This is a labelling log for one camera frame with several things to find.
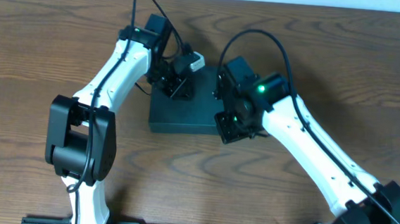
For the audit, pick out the dark green box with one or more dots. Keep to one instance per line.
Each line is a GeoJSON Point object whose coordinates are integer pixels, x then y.
{"type": "Point", "coordinates": [194, 115]}

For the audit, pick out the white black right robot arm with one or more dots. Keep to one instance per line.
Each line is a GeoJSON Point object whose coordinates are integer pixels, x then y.
{"type": "Point", "coordinates": [253, 104]}

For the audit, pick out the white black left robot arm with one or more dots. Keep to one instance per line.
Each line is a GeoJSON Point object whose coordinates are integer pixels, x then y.
{"type": "Point", "coordinates": [81, 137]}

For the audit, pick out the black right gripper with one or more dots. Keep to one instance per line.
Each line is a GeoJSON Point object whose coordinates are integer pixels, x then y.
{"type": "Point", "coordinates": [229, 127]}

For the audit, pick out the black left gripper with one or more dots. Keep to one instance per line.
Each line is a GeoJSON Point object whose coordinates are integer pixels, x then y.
{"type": "Point", "coordinates": [178, 88]}

